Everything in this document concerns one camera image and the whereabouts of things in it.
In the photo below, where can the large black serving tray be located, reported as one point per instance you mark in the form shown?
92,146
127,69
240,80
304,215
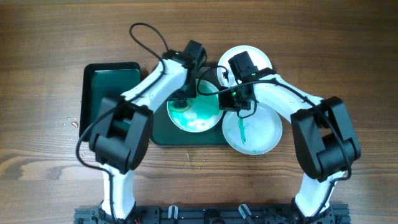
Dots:
167,134

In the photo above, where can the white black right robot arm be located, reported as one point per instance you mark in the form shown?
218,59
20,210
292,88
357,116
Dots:
325,142

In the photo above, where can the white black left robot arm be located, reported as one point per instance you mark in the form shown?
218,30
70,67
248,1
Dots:
120,135

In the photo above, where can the white plate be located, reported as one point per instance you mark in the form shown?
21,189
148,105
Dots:
199,114
253,132
258,57

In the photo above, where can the yellow green sponge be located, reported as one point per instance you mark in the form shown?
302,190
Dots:
179,106

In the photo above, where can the small black water tray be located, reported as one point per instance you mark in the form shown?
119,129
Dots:
103,79

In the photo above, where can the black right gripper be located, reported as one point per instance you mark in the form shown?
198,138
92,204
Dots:
232,103

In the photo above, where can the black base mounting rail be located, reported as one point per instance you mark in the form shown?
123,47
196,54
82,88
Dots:
272,213

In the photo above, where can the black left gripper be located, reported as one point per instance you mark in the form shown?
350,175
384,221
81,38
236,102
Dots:
181,96

